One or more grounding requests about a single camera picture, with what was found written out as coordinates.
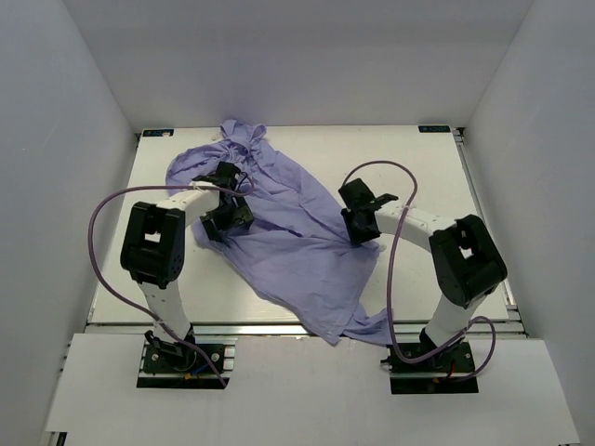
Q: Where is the purple jacket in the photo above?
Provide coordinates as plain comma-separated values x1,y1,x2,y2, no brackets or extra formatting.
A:
165,120,390,346

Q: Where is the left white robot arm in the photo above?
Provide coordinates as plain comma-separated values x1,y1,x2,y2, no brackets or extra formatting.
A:
120,162,254,371

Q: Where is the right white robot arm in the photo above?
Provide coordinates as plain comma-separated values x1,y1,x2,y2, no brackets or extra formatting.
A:
338,178,508,371

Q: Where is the right blue table label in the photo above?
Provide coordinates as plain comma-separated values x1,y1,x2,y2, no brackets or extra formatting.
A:
417,125,451,134

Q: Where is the blue table label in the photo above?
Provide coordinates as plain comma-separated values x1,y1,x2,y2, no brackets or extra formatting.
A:
141,129,174,138
417,125,451,134

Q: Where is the left blue table label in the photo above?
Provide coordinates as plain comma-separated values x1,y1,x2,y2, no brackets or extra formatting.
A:
141,129,174,138

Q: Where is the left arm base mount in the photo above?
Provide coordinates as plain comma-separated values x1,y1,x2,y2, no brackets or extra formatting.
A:
136,334,235,389

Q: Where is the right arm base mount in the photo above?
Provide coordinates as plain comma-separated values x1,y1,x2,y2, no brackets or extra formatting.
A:
380,341,479,395

